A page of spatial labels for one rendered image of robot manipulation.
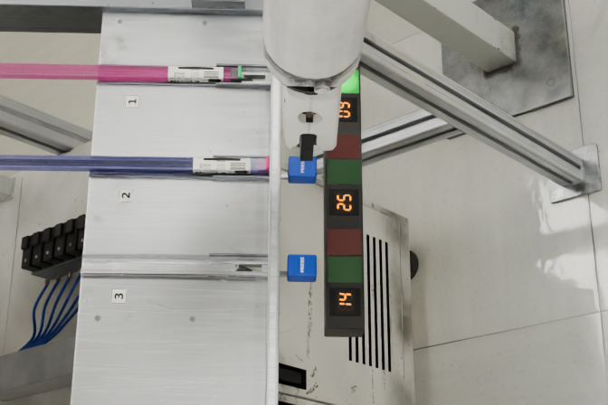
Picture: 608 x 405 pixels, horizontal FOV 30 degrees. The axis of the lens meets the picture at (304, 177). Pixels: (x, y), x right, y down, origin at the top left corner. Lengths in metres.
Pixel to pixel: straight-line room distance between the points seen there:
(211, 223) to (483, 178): 0.84
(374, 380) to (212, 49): 0.69
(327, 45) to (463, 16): 1.00
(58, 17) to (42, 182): 0.46
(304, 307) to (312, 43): 0.84
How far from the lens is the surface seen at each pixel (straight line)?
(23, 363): 1.57
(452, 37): 1.89
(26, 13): 1.33
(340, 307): 1.17
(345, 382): 1.71
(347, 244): 1.19
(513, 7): 2.03
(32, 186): 1.76
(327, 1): 0.83
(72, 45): 3.03
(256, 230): 1.18
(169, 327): 1.15
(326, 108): 0.97
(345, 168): 1.22
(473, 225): 1.93
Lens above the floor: 1.52
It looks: 43 degrees down
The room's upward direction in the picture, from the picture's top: 66 degrees counter-clockwise
